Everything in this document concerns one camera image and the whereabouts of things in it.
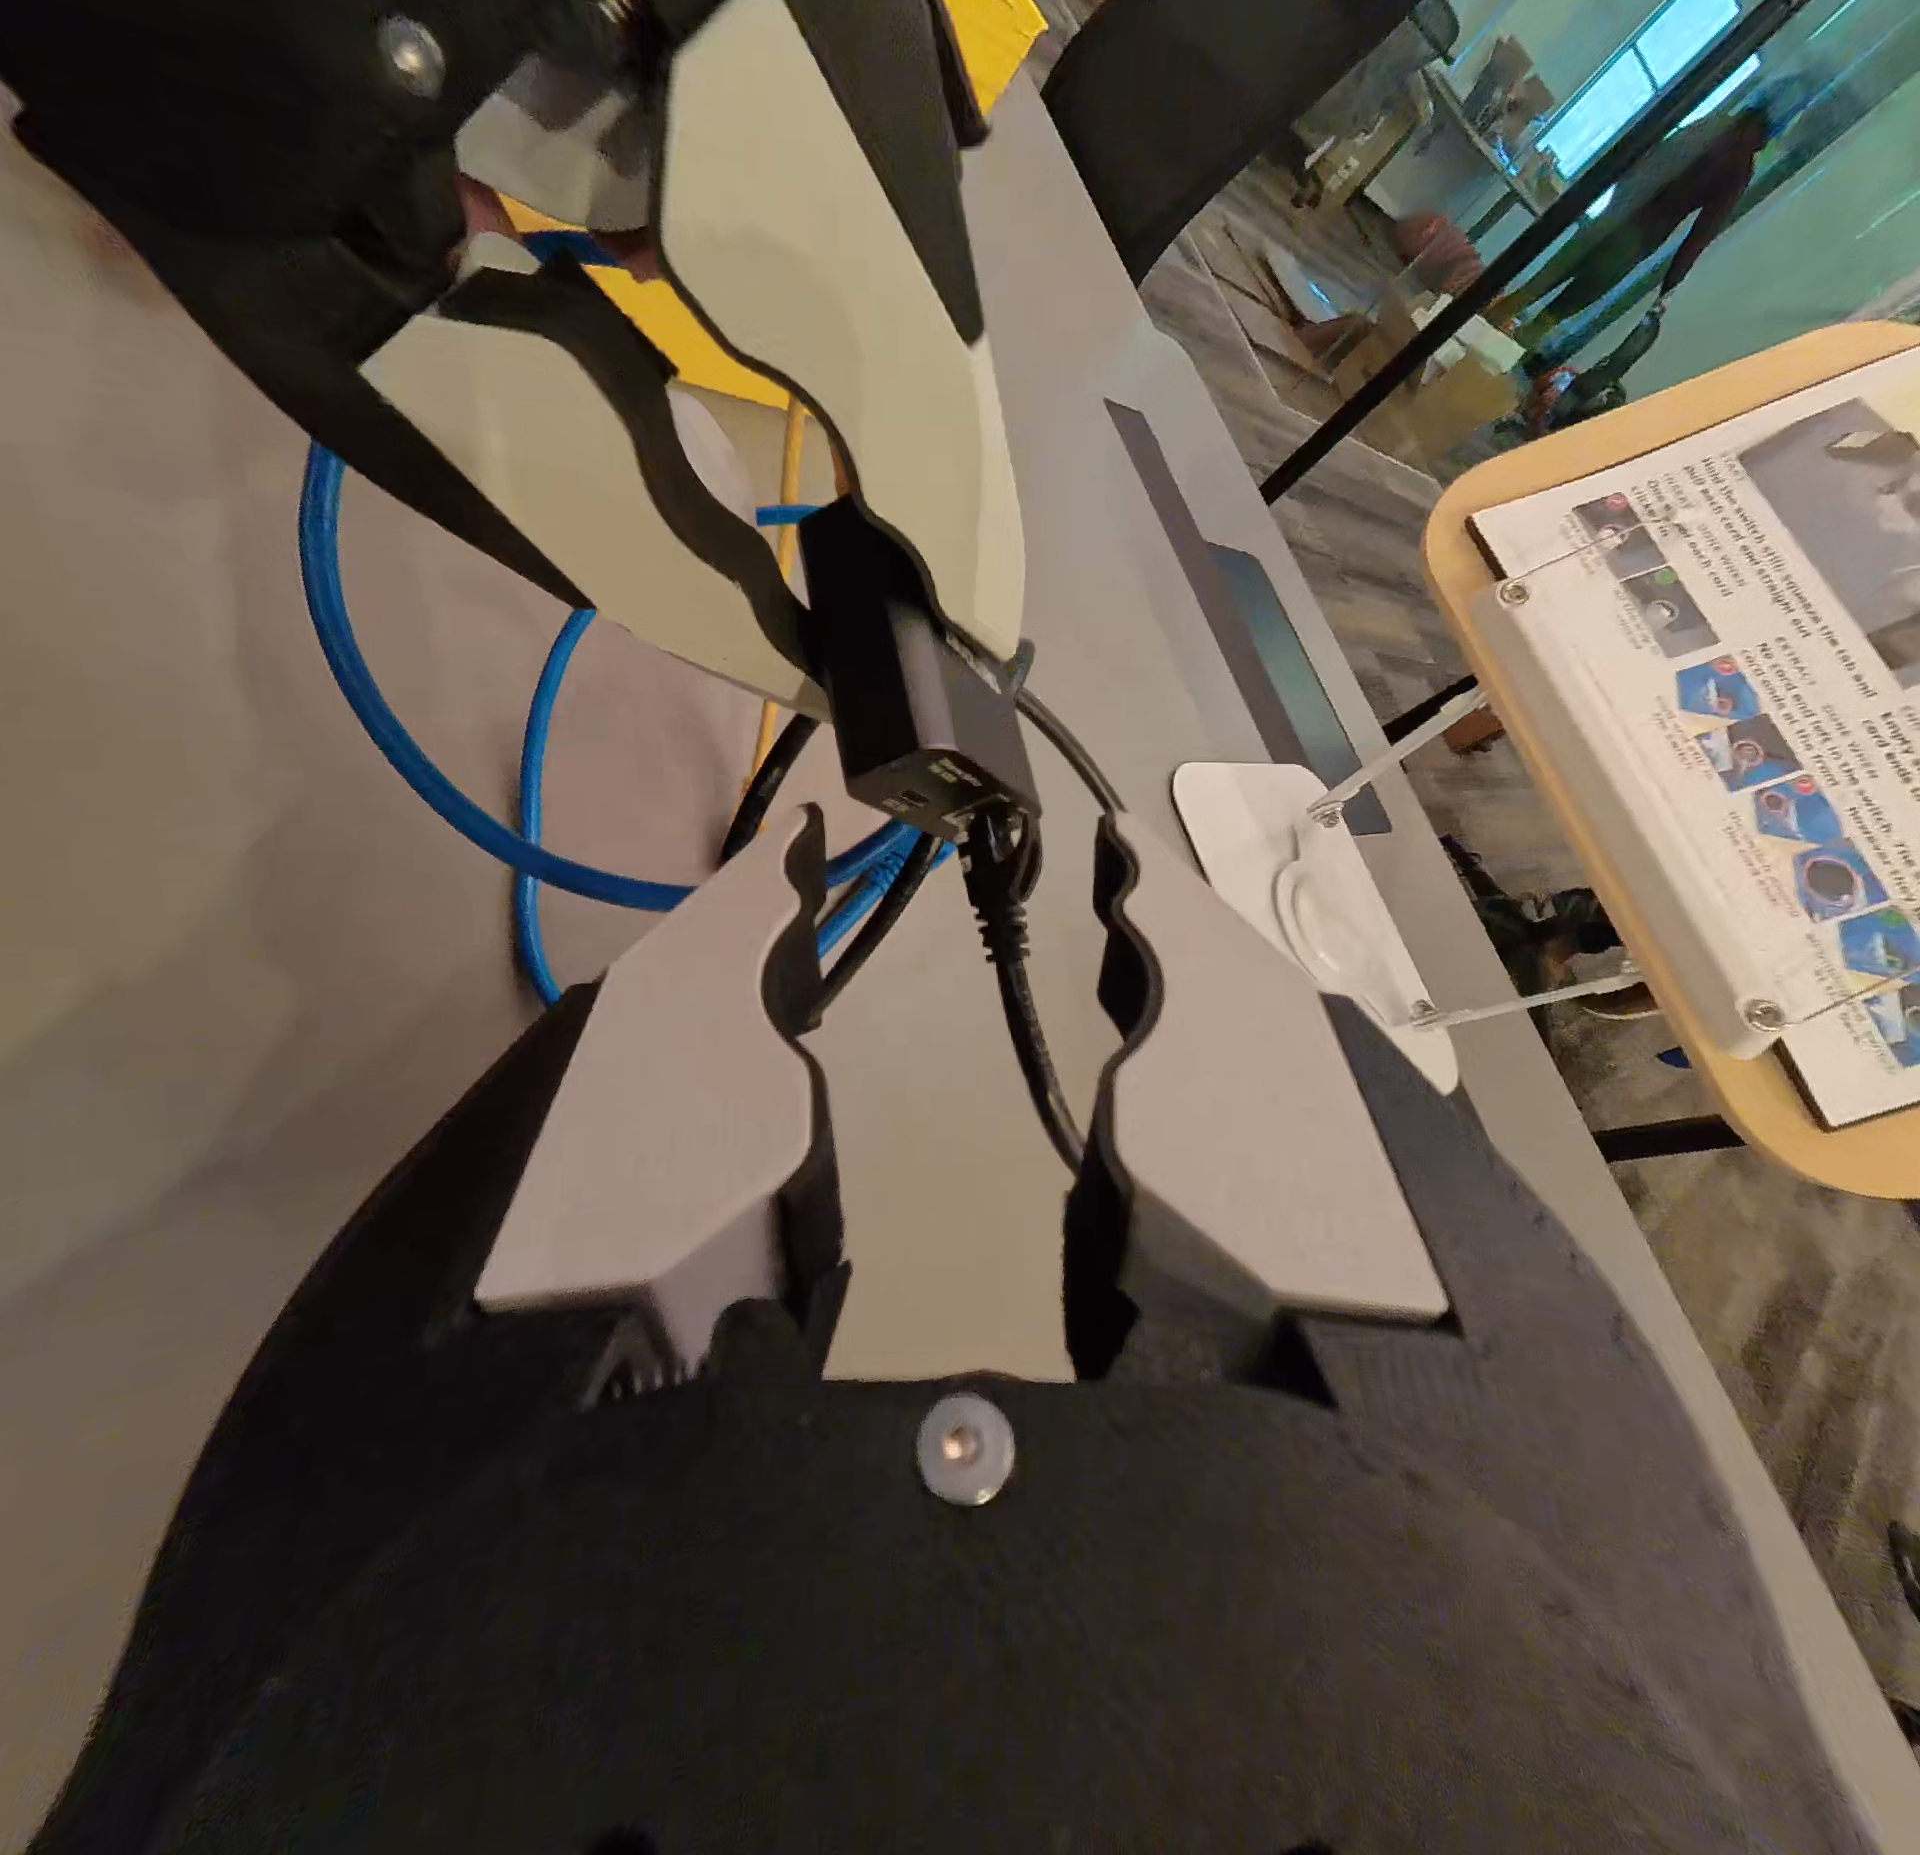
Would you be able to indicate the printed instruction sheet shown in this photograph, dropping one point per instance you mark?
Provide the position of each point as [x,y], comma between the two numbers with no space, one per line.
[1801,653]

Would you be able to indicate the black metal pole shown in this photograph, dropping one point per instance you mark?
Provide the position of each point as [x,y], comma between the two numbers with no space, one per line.
[1320,444]

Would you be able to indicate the small black ethernet switch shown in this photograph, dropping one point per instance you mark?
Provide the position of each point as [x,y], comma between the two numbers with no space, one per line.
[900,684]

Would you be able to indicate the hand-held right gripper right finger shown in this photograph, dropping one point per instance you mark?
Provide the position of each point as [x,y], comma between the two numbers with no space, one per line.
[1260,1136]

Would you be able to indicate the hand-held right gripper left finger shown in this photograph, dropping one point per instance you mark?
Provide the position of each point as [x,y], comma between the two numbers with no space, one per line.
[660,1104]

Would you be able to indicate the black office chair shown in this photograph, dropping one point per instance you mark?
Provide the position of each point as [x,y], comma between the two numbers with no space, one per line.
[1200,84]

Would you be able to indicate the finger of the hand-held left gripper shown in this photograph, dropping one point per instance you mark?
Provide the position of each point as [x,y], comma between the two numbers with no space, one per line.
[856,266]
[555,444]

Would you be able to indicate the yellow plastic bin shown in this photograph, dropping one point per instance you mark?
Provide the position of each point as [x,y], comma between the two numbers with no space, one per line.
[984,10]

